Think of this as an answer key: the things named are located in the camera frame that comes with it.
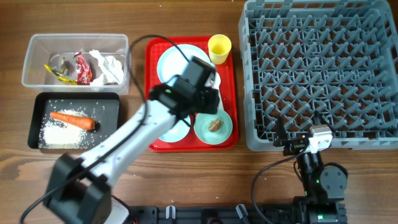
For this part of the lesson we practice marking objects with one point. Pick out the white tissue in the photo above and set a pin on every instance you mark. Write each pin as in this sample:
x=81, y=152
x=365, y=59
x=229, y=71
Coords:
x=111, y=70

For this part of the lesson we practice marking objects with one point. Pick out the yellow plastic cup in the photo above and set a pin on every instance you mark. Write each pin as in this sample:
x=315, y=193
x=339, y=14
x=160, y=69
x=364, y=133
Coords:
x=219, y=47

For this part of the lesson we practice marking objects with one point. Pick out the orange carrot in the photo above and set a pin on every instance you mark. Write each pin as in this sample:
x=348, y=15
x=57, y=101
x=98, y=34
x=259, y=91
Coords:
x=85, y=123

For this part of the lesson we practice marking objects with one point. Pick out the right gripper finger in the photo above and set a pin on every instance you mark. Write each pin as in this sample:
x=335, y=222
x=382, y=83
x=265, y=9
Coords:
x=319, y=120
x=281, y=136

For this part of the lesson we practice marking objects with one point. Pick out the teal bowl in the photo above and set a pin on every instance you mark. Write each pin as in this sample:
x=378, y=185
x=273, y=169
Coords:
x=202, y=122

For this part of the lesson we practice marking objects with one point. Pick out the clear plastic bin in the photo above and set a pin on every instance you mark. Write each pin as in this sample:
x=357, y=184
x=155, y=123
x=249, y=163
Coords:
x=49, y=52

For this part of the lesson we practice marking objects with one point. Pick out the red snack wrapper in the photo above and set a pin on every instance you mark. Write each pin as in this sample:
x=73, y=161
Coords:
x=84, y=74

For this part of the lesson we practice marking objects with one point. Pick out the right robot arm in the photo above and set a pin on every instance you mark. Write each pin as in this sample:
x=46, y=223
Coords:
x=324, y=184

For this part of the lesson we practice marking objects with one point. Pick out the light blue plate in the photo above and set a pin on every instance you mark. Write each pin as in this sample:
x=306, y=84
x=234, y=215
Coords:
x=172, y=62

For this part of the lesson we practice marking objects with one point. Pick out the grey dishwasher rack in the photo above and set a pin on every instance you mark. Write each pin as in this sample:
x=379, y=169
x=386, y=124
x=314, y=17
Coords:
x=335, y=58

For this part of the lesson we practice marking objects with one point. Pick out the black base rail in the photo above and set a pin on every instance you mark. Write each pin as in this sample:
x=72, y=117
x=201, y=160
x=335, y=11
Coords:
x=277, y=213

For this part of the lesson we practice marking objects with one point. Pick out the light blue rice bowl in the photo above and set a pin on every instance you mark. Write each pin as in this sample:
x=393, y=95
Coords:
x=178, y=132

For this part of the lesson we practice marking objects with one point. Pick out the brown food scrap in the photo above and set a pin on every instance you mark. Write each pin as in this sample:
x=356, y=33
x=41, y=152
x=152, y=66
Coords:
x=215, y=125

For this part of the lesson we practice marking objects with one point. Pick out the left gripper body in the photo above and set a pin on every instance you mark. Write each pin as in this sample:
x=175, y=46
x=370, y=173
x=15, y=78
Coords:
x=208, y=102

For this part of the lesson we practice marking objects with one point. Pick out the red plastic tray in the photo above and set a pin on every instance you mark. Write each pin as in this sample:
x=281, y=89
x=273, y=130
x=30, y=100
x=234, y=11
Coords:
x=154, y=49

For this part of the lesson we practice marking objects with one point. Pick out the white plastic spoon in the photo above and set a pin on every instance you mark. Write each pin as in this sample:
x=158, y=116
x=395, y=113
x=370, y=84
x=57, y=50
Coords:
x=216, y=85

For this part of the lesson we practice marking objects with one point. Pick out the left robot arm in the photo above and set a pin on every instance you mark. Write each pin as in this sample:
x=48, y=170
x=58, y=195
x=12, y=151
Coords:
x=79, y=190

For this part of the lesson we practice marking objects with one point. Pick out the spilled white rice pile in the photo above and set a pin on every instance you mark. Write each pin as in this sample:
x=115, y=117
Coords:
x=56, y=134

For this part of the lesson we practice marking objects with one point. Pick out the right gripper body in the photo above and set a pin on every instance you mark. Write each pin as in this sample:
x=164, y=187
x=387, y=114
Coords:
x=293, y=147

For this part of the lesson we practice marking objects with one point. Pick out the black plastic bin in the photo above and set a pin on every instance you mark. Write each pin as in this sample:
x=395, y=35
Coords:
x=102, y=107

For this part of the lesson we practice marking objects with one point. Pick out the yellow snack wrapper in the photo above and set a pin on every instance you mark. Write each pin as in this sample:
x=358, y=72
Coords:
x=60, y=72

